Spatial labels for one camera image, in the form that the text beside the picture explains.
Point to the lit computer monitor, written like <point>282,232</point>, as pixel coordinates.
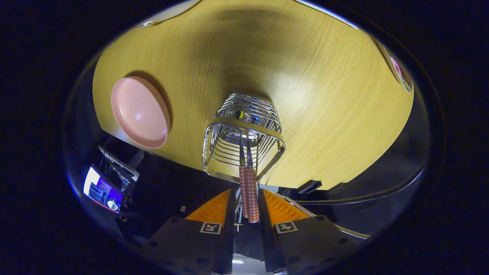
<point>101,189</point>

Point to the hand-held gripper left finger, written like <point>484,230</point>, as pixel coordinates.
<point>229,221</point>

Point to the plate of meat and vegetables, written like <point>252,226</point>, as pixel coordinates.
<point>401,74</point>

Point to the pink plate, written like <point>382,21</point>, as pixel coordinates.
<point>139,112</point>

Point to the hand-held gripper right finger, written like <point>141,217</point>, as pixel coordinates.
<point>263,221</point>

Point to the black table bracket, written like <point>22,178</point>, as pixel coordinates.
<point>338,187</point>
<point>310,186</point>

